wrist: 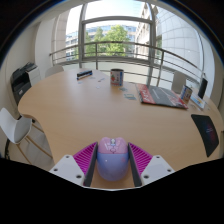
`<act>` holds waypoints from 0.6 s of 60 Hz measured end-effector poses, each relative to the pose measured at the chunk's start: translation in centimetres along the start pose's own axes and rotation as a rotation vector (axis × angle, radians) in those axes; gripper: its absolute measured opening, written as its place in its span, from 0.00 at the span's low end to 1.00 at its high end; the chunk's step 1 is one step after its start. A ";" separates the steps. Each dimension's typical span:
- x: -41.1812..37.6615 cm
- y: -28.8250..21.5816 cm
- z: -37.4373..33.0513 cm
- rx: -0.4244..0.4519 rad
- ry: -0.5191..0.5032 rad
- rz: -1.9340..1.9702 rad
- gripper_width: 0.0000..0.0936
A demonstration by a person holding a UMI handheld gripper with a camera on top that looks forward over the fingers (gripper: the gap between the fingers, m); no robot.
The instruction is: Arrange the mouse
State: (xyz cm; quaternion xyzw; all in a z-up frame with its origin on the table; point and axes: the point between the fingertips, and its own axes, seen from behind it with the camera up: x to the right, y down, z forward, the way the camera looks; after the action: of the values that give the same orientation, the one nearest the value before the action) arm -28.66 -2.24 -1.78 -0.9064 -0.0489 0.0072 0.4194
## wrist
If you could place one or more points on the pink and lilac computer mouse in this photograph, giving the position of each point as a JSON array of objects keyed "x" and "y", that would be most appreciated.
[{"x": 112, "y": 161}]

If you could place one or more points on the black office printer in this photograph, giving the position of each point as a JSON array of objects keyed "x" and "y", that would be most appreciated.
[{"x": 21, "y": 81}]

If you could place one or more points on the green tree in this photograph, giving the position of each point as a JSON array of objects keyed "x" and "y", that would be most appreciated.
[{"x": 115, "y": 38}]

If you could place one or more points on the light blue booklet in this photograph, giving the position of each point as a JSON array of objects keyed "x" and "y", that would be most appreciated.
[{"x": 199, "y": 102}]

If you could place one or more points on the black cylindrical speaker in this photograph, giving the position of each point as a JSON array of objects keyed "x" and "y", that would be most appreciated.
[{"x": 202, "y": 88}]

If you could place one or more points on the printed can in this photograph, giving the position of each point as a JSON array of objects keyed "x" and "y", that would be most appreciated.
[{"x": 117, "y": 77}]

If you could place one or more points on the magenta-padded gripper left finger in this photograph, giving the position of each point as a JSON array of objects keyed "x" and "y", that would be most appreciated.
[{"x": 83, "y": 158}]

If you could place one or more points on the small dark blue box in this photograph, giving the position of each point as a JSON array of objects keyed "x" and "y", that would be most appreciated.
[{"x": 84, "y": 74}]

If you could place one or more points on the red and grey magazine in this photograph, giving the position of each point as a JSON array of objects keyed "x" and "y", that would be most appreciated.
[{"x": 160, "y": 96}]

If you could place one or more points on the metal balcony railing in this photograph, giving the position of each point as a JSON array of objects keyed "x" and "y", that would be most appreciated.
[{"x": 96, "y": 55}]

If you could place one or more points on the white chair with wooden legs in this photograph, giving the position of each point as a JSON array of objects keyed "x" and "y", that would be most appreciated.
[{"x": 13, "y": 128}]

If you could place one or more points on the black mouse pad with print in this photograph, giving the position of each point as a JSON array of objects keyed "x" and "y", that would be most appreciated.
[{"x": 206, "y": 135}]

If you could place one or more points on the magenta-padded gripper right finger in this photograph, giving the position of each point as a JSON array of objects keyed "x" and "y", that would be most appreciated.
[{"x": 141, "y": 158}]

